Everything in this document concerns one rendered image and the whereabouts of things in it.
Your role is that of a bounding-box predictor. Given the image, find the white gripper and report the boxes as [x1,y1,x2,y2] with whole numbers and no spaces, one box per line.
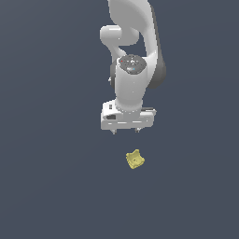
[100,101,158,135]

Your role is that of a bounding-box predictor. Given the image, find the small yellow block object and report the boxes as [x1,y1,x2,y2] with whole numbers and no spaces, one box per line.
[125,148,146,170]

